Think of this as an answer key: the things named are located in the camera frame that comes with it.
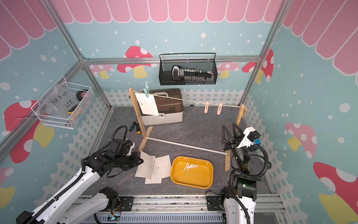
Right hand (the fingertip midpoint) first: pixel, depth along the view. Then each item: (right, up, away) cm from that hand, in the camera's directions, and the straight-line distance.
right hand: (226, 125), depth 60 cm
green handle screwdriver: (-58, -3, +46) cm, 74 cm away
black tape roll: (-79, +17, +21) cm, 83 cm away
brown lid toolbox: (-28, +12, +35) cm, 46 cm away
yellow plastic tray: (-13, -29, +25) cm, 41 cm away
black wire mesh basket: (-30, +30, +30) cm, 52 cm away
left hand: (-41, -21, +16) cm, 48 cm away
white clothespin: (-16, -27, +26) cm, 41 cm away
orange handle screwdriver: (-52, -5, +43) cm, 68 cm away
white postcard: (-40, -25, +19) cm, 51 cm away
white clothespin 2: (-13, -26, +26) cm, 39 cm away
